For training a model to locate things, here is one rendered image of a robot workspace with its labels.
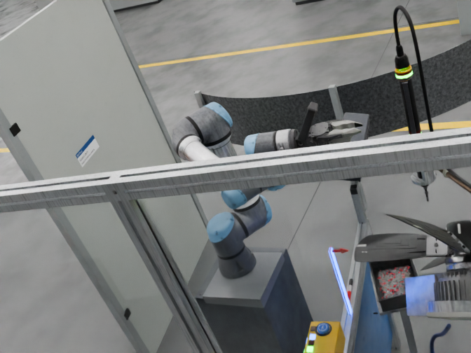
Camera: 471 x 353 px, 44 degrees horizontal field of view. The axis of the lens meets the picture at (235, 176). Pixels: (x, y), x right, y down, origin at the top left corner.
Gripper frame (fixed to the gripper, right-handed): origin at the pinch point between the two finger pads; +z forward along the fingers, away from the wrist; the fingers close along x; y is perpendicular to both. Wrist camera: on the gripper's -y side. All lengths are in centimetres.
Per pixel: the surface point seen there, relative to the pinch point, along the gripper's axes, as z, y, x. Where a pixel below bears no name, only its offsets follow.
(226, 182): -5, -36, 74
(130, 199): -25, -35, 74
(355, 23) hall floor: -99, 165, -519
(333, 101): -51, 79, -167
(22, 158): -163, 13, -34
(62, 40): -164, -17, -100
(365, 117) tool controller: -15, 43, -80
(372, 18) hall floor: -79, 166, -523
